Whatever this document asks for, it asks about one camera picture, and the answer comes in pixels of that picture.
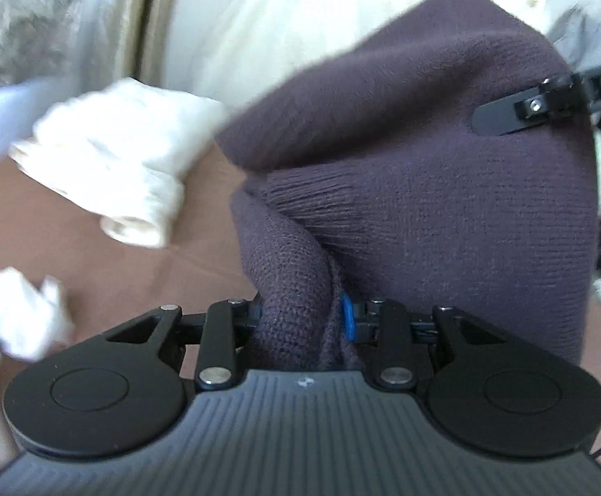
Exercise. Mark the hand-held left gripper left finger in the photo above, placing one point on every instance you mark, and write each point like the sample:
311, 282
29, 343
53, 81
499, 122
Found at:
228, 330

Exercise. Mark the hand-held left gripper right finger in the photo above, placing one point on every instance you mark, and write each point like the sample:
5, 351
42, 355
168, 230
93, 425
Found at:
349, 320

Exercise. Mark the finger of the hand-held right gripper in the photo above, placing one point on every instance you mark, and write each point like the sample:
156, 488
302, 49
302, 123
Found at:
502, 116

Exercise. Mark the dark purple knit sweater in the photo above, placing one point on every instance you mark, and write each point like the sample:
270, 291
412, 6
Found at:
434, 206

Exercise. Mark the grey coat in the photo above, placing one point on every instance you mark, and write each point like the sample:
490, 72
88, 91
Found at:
590, 31

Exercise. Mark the cream white garment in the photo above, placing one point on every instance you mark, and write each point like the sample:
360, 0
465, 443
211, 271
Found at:
124, 150

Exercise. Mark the small white cloth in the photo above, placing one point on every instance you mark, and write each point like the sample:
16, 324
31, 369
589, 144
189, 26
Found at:
16, 310

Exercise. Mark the pale blue cloth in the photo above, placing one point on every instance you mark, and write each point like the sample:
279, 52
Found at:
5, 119

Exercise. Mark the beige curtain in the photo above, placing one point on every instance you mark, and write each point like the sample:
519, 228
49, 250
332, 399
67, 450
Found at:
150, 15

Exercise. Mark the silver plastic sheet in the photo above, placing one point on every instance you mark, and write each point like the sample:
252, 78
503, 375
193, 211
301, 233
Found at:
16, 15

